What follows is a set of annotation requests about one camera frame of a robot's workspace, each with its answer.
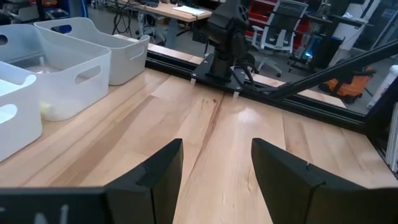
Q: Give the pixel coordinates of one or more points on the black diagonal strut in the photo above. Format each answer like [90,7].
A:
[342,67]

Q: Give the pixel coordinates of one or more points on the black frame post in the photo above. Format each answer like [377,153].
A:
[381,115]

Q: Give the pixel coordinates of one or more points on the orange shop vacuum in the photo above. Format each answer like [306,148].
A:
[351,85]

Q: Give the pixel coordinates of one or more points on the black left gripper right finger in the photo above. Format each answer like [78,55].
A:
[280,186]

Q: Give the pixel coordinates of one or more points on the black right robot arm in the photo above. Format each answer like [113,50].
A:
[227,31]

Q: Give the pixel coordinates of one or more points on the wooden desk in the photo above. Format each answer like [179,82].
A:
[174,12]

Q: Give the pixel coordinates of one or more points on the white plastic bin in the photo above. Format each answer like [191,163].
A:
[119,71]
[18,124]

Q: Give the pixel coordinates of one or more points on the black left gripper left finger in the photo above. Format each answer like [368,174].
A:
[155,186]

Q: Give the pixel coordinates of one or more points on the white office chair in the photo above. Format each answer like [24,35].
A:
[284,34]

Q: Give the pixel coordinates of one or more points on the red shelf bins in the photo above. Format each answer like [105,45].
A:
[259,14]

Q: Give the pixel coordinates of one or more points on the white pillar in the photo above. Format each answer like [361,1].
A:
[351,31]

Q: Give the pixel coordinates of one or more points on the translucent plastic bin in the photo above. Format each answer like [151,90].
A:
[62,93]

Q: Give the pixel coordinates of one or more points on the blue bin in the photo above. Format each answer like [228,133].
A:
[84,7]

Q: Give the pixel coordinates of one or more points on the white keyboard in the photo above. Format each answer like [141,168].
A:
[189,11]

